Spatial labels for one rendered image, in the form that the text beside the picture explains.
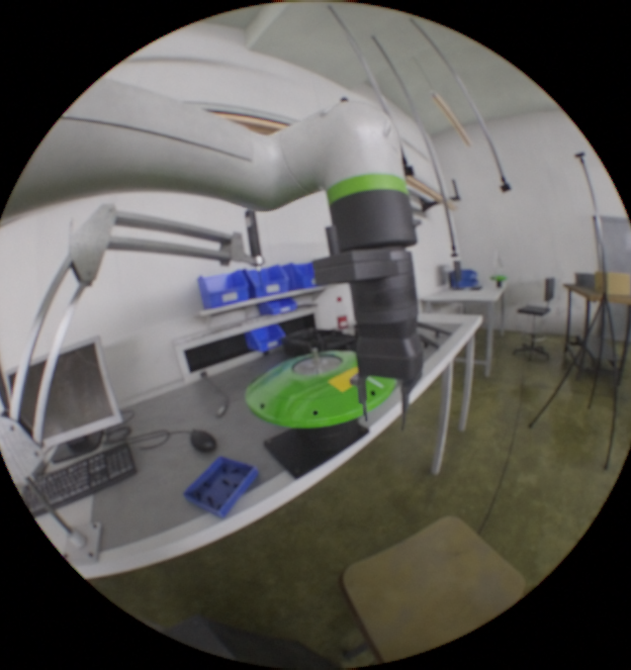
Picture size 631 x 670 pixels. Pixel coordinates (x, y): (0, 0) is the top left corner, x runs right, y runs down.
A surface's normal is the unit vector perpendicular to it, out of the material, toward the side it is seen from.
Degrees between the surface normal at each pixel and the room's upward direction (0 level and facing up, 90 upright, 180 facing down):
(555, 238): 90
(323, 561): 0
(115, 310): 90
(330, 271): 90
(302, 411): 24
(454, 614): 0
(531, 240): 90
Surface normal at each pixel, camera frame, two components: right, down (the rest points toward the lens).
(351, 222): -0.69, 0.27
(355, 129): -0.11, 0.47
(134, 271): 0.63, 0.07
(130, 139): 0.85, 0.51
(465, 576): -0.16, -0.96
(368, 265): 0.44, 0.13
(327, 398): -0.11, -0.80
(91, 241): 0.89, -0.04
